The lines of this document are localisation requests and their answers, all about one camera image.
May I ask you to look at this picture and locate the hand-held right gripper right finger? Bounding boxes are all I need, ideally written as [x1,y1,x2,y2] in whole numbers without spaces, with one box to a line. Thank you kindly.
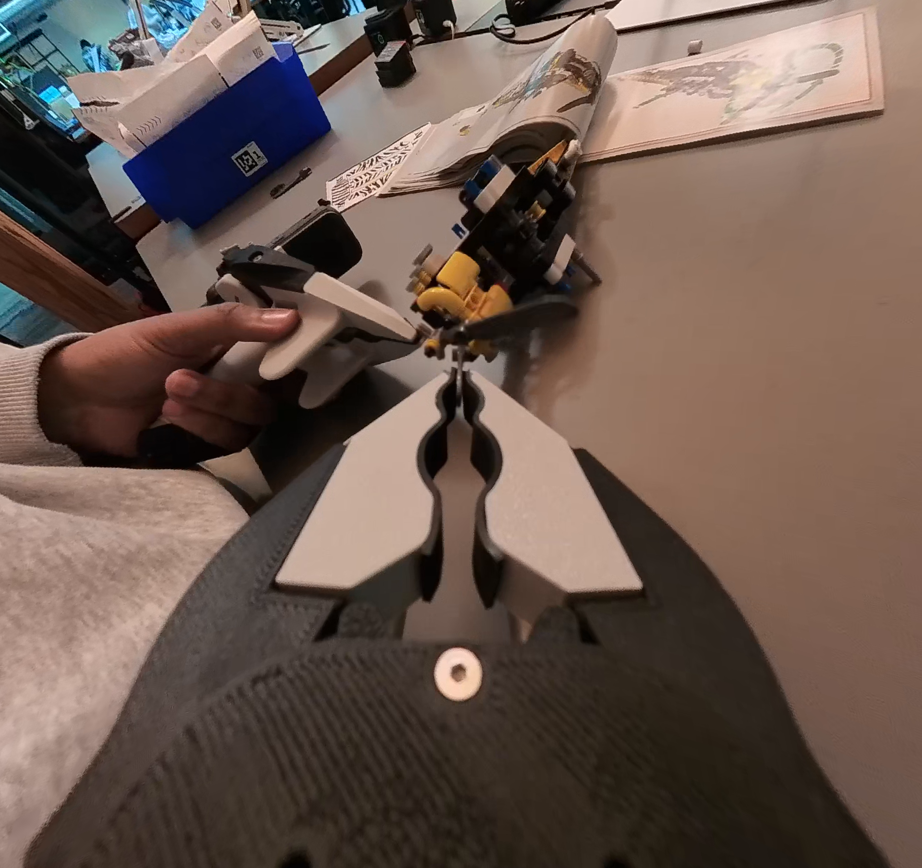
[460,371,645,644]

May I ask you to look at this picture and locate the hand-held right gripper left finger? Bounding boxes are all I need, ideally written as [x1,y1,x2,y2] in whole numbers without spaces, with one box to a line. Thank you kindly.
[274,371,462,601]

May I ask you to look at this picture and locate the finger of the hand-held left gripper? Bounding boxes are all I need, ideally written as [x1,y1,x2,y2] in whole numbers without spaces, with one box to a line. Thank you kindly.
[295,338,417,411]
[256,274,426,383]

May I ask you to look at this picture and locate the lego helicopter model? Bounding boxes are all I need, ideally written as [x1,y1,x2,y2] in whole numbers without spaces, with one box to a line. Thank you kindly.
[409,136,602,365]

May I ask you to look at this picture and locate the person's left hand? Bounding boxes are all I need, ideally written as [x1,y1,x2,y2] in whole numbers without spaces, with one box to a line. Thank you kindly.
[43,305,301,464]

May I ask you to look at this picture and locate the zebra striped sticker sheet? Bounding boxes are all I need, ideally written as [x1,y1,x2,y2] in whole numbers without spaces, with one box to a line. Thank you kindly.
[324,124,433,213]

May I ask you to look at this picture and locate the blue plastic bin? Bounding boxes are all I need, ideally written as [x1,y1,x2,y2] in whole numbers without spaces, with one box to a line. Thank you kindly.
[122,43,332,231]

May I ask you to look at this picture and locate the white paper bags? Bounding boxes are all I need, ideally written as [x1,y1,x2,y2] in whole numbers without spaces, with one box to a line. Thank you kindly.
[68,9,278,156]

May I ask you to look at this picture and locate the brown wooden board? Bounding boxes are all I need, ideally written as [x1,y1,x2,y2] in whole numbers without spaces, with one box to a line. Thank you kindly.
[0,208,172,339]

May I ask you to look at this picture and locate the printed picture board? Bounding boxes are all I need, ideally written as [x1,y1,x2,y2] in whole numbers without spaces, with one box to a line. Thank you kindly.
[580,7,886,163]

